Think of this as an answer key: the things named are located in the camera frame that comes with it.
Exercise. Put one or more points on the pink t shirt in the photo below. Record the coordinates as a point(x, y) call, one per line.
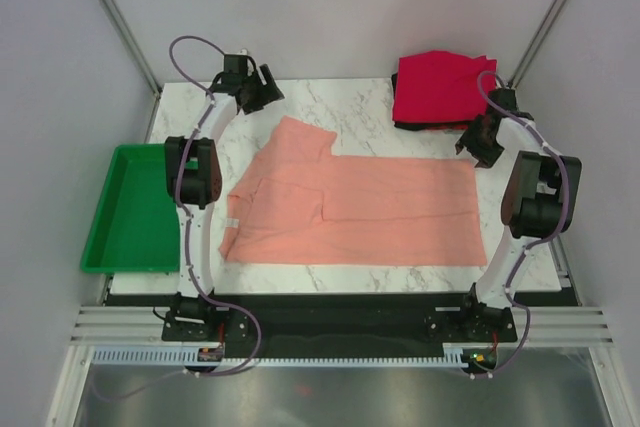
point(298, 203)

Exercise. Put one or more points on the white slotted cable duct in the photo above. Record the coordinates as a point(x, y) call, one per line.
point(217, 355)

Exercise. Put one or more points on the green plastic tray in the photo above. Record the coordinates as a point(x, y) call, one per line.
point(135, 227)

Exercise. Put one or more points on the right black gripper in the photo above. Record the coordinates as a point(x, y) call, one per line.
point(469, 140)

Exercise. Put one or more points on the left aluminium frame post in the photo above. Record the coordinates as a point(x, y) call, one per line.
point(127, 38)

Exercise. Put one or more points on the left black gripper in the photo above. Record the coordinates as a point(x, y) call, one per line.
point(271, 88)

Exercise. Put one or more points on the right aluminium frame post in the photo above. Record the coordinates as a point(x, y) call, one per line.
point(551, 16)

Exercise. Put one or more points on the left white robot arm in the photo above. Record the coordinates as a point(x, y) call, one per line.
point(194, 179)

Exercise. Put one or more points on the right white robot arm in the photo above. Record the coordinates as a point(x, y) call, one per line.
point(537, 205)

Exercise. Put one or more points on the folded red t shirt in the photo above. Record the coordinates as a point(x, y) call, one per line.
point(475, 74)

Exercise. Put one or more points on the aluminium frame post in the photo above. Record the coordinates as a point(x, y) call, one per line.
point(127, 38)
point(551, 16)

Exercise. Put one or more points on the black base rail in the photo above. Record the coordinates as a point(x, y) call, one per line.
point(402, 323)

